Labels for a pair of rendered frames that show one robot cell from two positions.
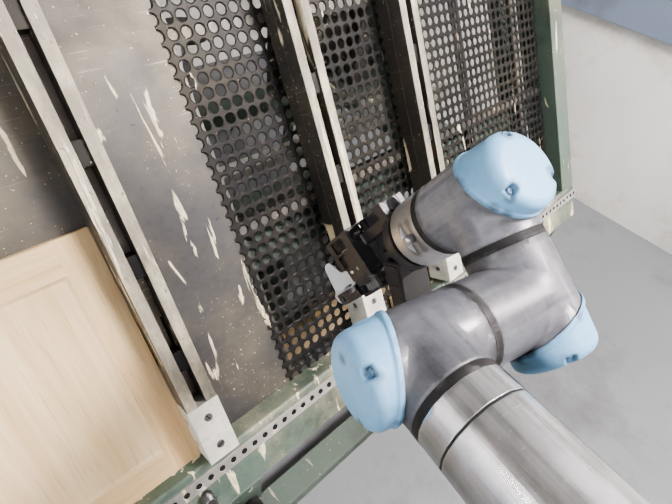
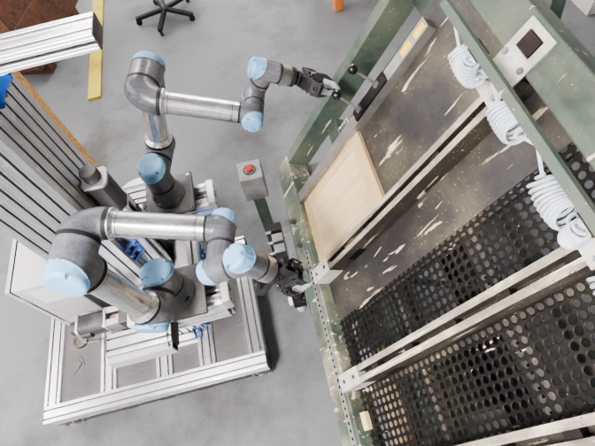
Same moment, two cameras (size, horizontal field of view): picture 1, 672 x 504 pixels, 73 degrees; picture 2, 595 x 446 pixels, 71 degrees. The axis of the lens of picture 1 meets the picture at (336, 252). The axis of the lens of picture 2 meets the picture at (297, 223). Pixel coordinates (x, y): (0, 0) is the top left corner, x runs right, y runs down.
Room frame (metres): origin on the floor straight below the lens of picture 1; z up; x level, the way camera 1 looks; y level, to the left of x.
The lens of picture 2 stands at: (0.82, -0.34, 2.57)
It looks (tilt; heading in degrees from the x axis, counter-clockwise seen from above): 59 degrees down; 139
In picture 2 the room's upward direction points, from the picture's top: 13 degrees counter-clockwise
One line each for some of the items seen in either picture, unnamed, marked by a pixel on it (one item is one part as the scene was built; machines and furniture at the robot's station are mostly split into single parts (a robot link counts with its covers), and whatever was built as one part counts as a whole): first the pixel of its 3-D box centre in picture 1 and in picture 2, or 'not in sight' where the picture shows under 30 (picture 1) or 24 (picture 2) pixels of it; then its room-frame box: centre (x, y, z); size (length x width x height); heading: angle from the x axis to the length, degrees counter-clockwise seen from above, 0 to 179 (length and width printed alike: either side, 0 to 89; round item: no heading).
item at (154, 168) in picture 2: not in sight; (155, 172); (-0.47, 0.06, 1.20); 0.13 x 0.12 x 0.14; 127
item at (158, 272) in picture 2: not in sight; (160, 278); (-0.08, -0.27, 1.20); 0.13 x 0.12 x 0.14; 127
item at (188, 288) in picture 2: not in sight; (173, 288); (-0.08, -0.26, 1.09); 0.15 x 0.15 x 0.10
